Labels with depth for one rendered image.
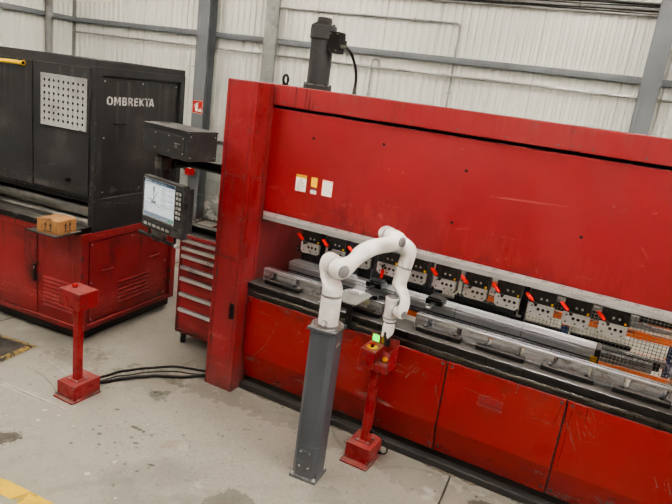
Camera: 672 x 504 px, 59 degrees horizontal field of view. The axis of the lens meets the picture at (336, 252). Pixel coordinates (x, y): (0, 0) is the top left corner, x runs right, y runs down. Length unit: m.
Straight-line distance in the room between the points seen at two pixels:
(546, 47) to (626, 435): 5.28
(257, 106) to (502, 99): 4.48
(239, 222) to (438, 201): 1.42
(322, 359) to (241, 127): 1.70
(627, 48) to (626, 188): 4.52
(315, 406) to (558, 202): 1.83
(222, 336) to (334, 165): 1.55
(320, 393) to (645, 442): 1.83
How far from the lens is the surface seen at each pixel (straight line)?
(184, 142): 3.98
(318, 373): 3.54
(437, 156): 3.79
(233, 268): 4.39
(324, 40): 4.24
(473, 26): 8.19
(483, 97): 8.09
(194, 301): 5.22
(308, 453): 3.81
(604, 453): 3.93
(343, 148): 4.04
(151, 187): 4.26
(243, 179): 4.23
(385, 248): 3.43
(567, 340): 4.11
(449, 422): 4.07
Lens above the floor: 2.33
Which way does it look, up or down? 15 degrees down
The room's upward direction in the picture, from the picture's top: 8 degrees clockwise
